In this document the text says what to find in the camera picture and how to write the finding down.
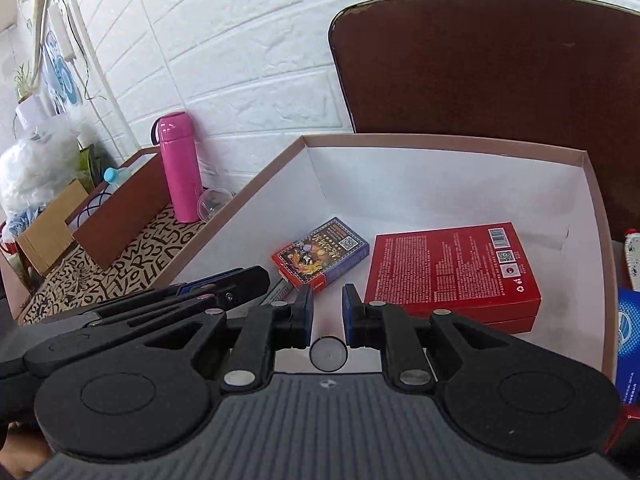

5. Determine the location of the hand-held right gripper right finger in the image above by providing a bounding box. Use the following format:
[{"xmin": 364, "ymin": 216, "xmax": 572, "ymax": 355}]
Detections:
[{"xmin": 341, "ymin": 283, "xmax": 522, "ymax": 393}]

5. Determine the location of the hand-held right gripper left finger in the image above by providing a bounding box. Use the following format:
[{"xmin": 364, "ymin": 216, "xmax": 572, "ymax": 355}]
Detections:
[{"xmin": 134, "ymin": 287, "xmax": 316, "ymax": 393}]

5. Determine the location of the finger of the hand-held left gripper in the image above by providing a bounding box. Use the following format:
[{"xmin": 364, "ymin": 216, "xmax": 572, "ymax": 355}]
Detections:
[
  {"xmin": 95, "ymin": 265, "xmax": 272, "ymax": 328},
  {"xmin": 175, "ymin": 278, "xmax": 223, "ymax": 297}
]

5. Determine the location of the silver cylinder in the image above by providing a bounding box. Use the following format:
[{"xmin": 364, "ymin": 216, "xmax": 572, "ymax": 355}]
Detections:
[{"xmin": 309, "ymin": 334, "xmax": 349, "ymax": 374}]

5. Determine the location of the red-edged playing card box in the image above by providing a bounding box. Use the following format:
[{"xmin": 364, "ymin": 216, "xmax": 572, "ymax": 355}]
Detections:
[{"xmin": 271, "ymin": 216, "xmax": 370, "ymax": 292}]

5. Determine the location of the brown cardboard box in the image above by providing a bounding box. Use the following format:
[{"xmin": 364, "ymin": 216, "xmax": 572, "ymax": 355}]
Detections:
[{"xmin": 150, "ymin": 132, "xmax": 619, "ymax": 382}]

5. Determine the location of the person's left hand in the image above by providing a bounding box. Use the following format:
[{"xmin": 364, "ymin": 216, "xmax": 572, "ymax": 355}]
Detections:
[{"xmin": 2, "ymin": 421, "xmax": 53, "ymax": 480}]

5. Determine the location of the clear plastic cup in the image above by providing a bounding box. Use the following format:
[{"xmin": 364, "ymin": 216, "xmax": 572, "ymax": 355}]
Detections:
[{"xmin": 197, "ymin": 186, "xmax": 236, "ymax": 222}]

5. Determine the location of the narrow brown box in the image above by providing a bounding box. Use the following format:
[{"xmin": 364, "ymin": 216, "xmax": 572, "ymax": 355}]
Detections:
[{"xmin": 64, "ymin": 147, "xmax": 177, "ymax": 272}]

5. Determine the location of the pink thermos bottle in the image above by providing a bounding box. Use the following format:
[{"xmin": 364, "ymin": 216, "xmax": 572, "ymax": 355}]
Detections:
[{"xmin": 152, "ymin": 111, "xmax": 205, "ymax": 225}]

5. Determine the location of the light blue capped bottle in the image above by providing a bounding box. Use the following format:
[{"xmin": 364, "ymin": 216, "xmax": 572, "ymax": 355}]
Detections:
[{"xmin": 102, "ymin": 166, "xmax": 134, "ymax": 194}]

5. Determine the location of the plain cardboard carton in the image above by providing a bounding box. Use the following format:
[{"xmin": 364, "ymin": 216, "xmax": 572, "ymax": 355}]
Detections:
[{"xmin": 15, "ymin": 177, "xmax": 92, "ymax": 277}]

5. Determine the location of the green leafy packet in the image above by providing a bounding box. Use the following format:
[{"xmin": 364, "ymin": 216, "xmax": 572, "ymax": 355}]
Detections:
[{"xmin": 76, "ymin": 144, "xmax": 99, "ymax": 194}]

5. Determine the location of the white plastic bag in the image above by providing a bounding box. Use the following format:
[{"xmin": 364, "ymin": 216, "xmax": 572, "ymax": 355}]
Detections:
[{"xmin": 0, "ymin": 119, "xmax": 84, "ymax": 217}]

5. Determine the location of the small potted plant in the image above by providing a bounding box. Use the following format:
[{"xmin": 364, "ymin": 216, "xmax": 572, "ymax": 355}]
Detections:
[{"xmin": 12, "ymin": 62, "xmax": 52, "ymax": 127}]

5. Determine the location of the blue round-print packet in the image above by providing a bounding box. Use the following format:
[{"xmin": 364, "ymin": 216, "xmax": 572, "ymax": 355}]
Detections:
[{"xmin": 614, "ymin": 287, "xmax": 640, "ymax": 407}]

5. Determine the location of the brown wooden headboard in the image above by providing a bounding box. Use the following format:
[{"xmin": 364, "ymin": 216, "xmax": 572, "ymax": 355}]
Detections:
[{"xmin": 328, "ymin": 0, "xmax": 640, "ymax": 243}]

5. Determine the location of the blue wall sticker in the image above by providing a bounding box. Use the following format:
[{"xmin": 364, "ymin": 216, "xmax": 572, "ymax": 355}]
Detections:
[{"xmin": 42, "ymin": 30, "xmax": 84, "ymax": 114}]

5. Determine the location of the white wall power strip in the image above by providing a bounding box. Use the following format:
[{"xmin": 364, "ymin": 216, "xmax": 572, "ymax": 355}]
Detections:
[{"xmin": 47, "ymin": 4, "xmax": 77, "ymax": 59}]

